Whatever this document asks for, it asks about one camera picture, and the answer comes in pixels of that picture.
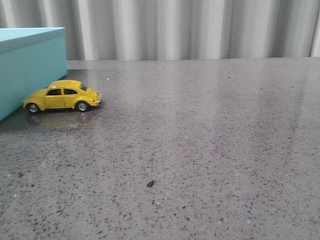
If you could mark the yellow toy beetle car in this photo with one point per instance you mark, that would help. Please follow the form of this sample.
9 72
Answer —
63 94

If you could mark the light blue plastic box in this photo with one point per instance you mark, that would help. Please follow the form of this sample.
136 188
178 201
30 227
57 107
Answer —
30 59

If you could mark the small black debris piece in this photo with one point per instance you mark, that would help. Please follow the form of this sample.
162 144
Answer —
150 184

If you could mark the grey pleated curtain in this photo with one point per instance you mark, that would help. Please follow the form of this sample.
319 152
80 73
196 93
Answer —
129 30

